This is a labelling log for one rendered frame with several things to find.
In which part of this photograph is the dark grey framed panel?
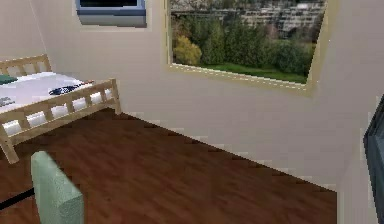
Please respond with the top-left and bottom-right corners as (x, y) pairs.
(363, 94), (384, 224)

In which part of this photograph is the pale wooden bed white mattress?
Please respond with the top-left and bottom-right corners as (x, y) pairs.
(0, 53), (122, 165)

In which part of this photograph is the grey patterned flat item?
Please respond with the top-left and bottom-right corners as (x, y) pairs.
(0, 96), (17, 108)

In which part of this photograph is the dark green pillow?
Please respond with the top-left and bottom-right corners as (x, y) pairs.
(0, 74), (19, 86)

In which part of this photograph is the dark blue patterned cloth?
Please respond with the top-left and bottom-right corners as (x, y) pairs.
(48, 79), (96, 96)

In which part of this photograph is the window with cream frame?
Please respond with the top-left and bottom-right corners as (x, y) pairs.
(163, 0), (338, 98)

